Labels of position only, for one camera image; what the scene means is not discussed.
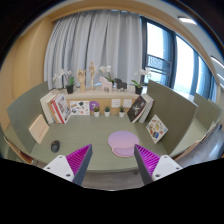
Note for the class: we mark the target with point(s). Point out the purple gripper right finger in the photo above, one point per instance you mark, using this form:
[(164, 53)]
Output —
[(153, 167)]

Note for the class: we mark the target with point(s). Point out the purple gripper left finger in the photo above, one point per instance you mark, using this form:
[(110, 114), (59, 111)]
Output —
[(73, 166)]

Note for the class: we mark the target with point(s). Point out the dark grey computer mouse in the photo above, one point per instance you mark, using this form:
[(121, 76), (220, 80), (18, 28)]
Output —
[(55, 146)]

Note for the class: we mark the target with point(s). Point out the purple mouse pad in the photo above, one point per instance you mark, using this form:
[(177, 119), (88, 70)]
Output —
[(122, 143)]

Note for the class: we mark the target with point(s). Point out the colourful picture book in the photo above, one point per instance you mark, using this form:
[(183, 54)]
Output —
[(156, 128)]

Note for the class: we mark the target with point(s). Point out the beige notebook leaning left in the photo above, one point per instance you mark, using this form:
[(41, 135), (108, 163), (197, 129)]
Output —
[(39, 128)]

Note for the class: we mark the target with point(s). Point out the red and white book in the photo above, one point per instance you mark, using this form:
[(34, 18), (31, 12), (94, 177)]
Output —
[(62, 108)]

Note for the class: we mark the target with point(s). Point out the green right desk partition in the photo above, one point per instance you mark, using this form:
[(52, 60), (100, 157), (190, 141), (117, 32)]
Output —
[(175, 111)]

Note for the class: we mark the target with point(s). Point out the green desk partition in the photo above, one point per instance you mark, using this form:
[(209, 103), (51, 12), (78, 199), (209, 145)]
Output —
[(175, 111), (22, 113)]

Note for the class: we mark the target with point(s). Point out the illustrated white card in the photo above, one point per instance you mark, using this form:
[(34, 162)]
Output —
[(80, 107)]

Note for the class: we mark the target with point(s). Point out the small potted plant left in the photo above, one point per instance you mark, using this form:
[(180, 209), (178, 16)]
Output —
[(96, 111)]

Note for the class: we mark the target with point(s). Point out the small potted plant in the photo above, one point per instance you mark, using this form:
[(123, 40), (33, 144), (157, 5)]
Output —
[(96, 111), (107, 111), (121, 111)]

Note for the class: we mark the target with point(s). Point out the black cover book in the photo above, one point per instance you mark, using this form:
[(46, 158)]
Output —
[(136, 109)]

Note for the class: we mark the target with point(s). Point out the small potted plant right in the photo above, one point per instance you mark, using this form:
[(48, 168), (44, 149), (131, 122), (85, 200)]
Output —
[(121, 111)]

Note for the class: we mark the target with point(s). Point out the purple round number sign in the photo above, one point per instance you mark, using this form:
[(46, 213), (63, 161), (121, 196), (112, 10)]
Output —
[(94, 105)]

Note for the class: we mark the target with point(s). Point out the small potted plant middle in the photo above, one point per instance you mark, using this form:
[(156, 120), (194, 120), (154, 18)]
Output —
[(107, 111)]

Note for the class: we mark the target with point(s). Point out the wooden shelf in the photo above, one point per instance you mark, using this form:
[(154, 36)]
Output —
[(102, 99)]

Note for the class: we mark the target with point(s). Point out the white books behind black book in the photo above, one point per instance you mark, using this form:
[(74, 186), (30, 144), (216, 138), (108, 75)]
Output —
[(149, 104)]

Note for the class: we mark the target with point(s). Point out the white books stack left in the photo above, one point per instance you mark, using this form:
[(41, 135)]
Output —
[(47, 112)]

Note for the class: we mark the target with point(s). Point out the green left desk partition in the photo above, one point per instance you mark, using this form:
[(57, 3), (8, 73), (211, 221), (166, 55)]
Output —
[(22, 113)]

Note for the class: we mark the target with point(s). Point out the white orchid left pot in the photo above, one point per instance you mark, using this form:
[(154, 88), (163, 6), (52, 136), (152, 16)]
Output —
[(69, 83)]

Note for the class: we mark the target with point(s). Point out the white orchid pot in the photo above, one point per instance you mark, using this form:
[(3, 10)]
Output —
[(139, 84), (69, 83)]

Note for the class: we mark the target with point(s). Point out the black wooden horse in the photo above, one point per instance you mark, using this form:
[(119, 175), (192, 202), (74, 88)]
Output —
[(120, 84)]

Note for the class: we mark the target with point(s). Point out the pink wooden horse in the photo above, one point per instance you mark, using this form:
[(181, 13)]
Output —
[(105, 84)]

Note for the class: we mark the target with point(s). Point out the wooden hand model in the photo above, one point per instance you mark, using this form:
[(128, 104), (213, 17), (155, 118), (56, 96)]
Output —
[(81, 78)]

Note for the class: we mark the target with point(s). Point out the white orchid right pot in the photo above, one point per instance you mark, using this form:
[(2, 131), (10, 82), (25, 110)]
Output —
[(139, 84)]

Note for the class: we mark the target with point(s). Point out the wooden mannequin figure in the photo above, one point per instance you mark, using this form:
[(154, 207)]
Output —
[(93, 71)]

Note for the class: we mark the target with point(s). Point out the white orchid behind horse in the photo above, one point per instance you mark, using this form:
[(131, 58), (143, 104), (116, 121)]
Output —
[(107, 70)]

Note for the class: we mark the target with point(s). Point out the grey curtain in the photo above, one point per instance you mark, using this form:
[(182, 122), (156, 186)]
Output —
[(94, 38)]

